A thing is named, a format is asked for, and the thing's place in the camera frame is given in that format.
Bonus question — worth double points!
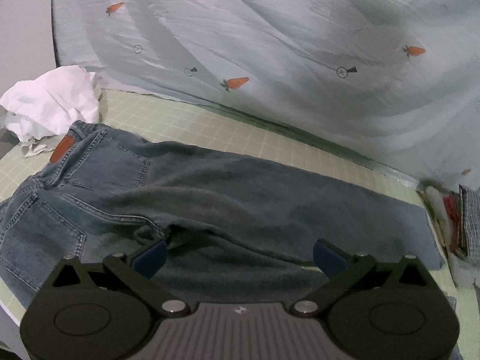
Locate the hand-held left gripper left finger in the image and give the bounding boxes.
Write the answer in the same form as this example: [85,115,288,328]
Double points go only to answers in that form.
[50,239,191,316]

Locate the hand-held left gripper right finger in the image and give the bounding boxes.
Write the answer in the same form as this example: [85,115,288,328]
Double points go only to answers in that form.
[290,239,430,316]

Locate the blue denim jeans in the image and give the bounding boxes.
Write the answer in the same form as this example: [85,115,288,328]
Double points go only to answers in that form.
[0,120,444,310]

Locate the stack of folded clothes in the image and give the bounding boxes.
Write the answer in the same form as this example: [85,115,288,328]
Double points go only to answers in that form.
[422,184,480,289]

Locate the red folded cloth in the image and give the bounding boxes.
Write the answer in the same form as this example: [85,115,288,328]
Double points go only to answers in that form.
[443,195,463,250]

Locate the green grid mat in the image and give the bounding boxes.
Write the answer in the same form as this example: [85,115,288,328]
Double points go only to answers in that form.
[0,88,480,360]

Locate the striped folded cloth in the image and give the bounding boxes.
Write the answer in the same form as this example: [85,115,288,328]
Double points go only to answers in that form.
[458,184,480,257]

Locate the pale blue garment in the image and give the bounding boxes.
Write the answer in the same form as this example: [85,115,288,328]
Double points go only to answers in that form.
[3,110,51,140]

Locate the white garment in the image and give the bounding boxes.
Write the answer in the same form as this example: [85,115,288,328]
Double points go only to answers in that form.
[0,65,103,158]

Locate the carrot print bed sheet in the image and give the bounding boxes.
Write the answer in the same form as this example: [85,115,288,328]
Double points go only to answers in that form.
[50,0,480,196]

